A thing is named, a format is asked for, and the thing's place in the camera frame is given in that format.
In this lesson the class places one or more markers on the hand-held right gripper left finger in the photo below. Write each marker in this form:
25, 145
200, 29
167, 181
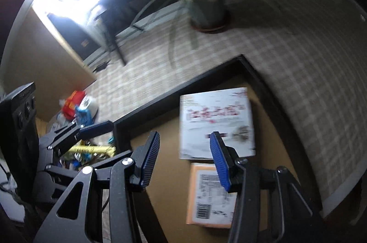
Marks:
150, 158

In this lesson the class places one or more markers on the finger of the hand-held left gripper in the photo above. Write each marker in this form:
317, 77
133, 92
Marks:
97, 127
60, 171

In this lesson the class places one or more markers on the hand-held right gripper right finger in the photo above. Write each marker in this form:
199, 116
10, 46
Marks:
220, 162

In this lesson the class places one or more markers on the black storage box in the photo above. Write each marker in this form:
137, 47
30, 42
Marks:
200, 75

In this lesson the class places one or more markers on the blue bag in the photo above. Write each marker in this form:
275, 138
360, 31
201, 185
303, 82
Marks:
83, 115

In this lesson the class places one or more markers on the yellow stick packet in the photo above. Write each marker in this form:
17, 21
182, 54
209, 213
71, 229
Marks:
89, 150

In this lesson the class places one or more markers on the red bag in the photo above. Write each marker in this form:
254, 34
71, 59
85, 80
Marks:
71, 104

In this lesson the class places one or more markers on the orange packet white label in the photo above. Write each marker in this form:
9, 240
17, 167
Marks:
206, 203

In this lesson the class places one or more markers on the white printed box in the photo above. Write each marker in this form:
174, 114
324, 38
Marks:
215, 105

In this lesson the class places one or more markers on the wooden board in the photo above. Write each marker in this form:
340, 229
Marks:
43, 59

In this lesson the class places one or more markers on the dark cabinet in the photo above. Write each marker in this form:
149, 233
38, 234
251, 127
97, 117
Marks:
71, 36

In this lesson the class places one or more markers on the brown plant saucer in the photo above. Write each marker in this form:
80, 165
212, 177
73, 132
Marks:
210, 28

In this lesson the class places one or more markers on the potted plant grey pot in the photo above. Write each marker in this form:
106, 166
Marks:
206, 2

